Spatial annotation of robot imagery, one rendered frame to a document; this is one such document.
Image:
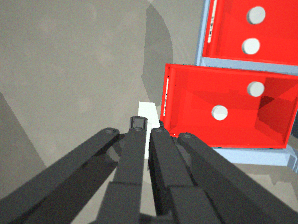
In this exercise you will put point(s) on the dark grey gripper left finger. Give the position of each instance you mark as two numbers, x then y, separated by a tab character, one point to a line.
59	193

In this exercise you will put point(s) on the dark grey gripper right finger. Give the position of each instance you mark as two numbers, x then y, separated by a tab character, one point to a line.
188	189

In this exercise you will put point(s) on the dark grey metal shelf rack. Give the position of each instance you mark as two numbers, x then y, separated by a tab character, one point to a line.
264	156

